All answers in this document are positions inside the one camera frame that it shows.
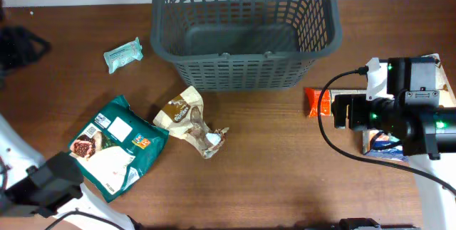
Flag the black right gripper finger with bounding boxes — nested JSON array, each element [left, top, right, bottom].
[[333, 110, 347, 129], [331, 95, 349, 113]]

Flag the orange biscuit packet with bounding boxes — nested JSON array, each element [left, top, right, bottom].
[[304, 88, 366, 117]]

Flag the beige brown snack pouch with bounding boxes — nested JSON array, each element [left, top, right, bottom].
[[153, 86, 229, 160]]

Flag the green coffee bean bag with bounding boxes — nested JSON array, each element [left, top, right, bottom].
[[68, 95, 169, 203]]

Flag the teal tissue pack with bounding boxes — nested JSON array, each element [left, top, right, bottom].
[[103, 37, 143, 74]]

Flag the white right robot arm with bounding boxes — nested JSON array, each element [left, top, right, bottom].
[[331, 56, 455, 229]]

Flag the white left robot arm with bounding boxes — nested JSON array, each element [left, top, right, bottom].
[[1, 117, 143, 230]]

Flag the blue snack packet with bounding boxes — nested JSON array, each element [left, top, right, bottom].
[[362, 130, 408, 162]]

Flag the beige cookie packet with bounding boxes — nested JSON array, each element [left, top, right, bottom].
[[425, 53, 455, 108]]

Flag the black device at table edge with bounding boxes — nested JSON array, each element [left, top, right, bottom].
[[338, 218, 420, 230]]

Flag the grey plastic lattice basket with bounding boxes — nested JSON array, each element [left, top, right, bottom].
[[150, 0, 342, 91]]

